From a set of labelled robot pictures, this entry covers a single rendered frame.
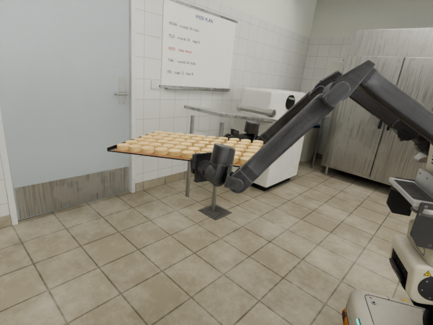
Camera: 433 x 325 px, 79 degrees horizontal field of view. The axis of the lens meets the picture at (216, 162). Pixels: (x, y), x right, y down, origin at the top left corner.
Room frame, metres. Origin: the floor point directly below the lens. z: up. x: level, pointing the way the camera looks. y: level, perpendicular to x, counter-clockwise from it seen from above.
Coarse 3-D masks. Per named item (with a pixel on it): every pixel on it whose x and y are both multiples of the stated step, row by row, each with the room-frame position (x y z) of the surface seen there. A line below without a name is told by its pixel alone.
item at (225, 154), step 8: (216, 144) 0.78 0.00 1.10; (216, 152) 0.76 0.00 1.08; (224, 152) 0.76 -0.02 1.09; (232, 152) 0.77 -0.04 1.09; (216, 160) 0.76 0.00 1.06; (224, 160) 0.76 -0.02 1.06; (232, 160) 0.76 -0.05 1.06; (224, 184) 0.73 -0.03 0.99; (232, 184) 0.72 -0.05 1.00; (240, 184) 0.72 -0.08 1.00
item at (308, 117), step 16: (320, 96) 0.75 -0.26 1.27; (336, 96) 0.72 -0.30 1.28; (304, 112) 0.76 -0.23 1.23; (320, 112) 0.75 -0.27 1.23; (288, 128) 0.75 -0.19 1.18; (304, 128) 0.75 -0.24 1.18; (272, 144) 0.75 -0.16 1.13; (288, 144) 0.75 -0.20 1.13; (256, 160) 0.75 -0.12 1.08; (272, 160) 0.75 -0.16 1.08; (240, 176) 0.74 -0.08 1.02; (256, 176) 0.74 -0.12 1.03; (240, 192) 0.73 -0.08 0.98
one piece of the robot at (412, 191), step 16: (432, 176) 0.92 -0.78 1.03; (400, 192) 0.91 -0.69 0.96; (416, 192) 0.90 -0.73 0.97; (432, 192) 0.87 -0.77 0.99; (400, 208) 1.03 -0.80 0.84; (416, 208) 0.81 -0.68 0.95; (432, 208) 0.79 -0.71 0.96; (416, 224) 0.80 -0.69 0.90; (432, 224) 0.78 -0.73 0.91; (416, 240) 0.79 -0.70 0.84; (432, 240) 0.78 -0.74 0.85
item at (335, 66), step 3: (333, 63) 4.87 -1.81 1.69; (336, 63) 4.83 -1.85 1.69; (339, 63) 4.81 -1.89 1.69; (342, 63) 4.77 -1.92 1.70; (330, 66) 4.90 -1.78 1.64; (333, 66) 4.86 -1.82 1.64; (336, 66) 4.83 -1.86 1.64; (339, 66) 4.80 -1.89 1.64; (342, 66) 4.76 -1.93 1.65; (330, 69) 4.89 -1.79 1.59; (333, 69) 4.85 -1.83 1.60; (336, 69) 4.82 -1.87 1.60; (339, 69) 4.79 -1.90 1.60; (330, 72) 4.88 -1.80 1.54; (333, 72) 4.85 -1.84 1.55; (327, 114) 4.81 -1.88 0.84; (330, 114) 4.78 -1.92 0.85; (327, 117) 4.80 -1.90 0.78; (330, 117) 4.77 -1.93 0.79
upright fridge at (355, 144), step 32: (352, 32) 3.95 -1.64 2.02; (384, 32) 3.70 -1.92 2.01; (416, 32) 3.48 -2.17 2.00; (352, 64) 3.84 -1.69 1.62; (384, 64) 3.60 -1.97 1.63; (416, 64) 3.38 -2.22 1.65; (416, 96) 3.31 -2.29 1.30; (352, 128) 3.71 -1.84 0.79; (384, 128) 3.50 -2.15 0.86; (352, 160) 3.64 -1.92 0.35; (384, 160) 3.39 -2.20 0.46
